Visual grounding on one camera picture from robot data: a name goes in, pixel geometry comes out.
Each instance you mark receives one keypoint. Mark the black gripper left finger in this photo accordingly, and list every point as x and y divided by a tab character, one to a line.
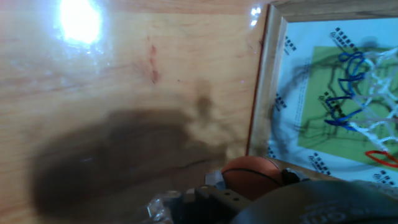
208	208

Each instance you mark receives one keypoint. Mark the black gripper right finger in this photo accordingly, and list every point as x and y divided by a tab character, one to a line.
290	177

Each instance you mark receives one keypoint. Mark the small orange basketball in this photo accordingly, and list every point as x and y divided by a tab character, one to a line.
252	177

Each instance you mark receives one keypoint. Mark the clear plastic wrap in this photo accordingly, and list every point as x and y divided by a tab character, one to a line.
158	208

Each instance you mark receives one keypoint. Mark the white hoop with coloured net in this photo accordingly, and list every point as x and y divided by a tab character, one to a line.
353	76

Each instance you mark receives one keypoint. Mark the glossy wooden board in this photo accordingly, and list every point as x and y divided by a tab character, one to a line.
46	93

